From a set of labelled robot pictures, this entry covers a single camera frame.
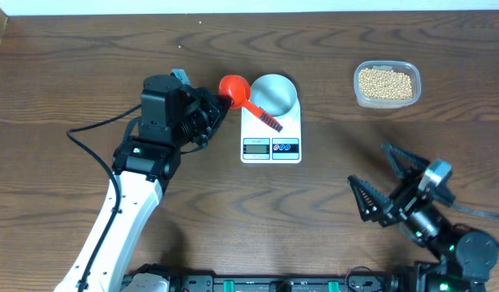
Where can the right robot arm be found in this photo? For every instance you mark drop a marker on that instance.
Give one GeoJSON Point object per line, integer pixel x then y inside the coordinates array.
{"type": "Point", "coordinates": [465, 255]}

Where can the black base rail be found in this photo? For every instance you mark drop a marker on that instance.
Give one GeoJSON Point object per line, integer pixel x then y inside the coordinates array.
{"type": "Point", "coordinates": [152, 277]}

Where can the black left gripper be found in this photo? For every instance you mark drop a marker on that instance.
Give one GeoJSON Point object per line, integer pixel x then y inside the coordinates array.
{"type": "Point", "coordinates": [204, 101]}

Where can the clear plastic soybean container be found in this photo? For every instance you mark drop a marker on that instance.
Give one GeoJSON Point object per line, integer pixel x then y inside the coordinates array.
{"type": "Point", "coordinates": [387, 84]}

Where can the white digital kitchen scale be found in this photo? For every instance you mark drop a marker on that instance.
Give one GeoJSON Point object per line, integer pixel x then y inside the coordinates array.
{"type": "Point", "coordinates": [262, 145]}

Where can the light grey round bowl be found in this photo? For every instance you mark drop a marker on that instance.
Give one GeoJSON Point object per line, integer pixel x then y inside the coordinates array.
{"type": "Point", "coordinates": [275, 94]}

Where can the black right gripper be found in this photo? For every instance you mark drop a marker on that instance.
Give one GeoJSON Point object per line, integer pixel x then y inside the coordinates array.
{"type": "Point", "coordinates": [403, 199]}

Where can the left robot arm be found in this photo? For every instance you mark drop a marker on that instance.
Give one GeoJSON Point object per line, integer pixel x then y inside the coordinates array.
{"type": "Point", "coordinates": [172, 115]}

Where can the red plastic measuring scoop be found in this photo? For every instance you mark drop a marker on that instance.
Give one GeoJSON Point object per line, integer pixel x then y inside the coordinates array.
{"type": "Point", "coordinates": [239, 91]}

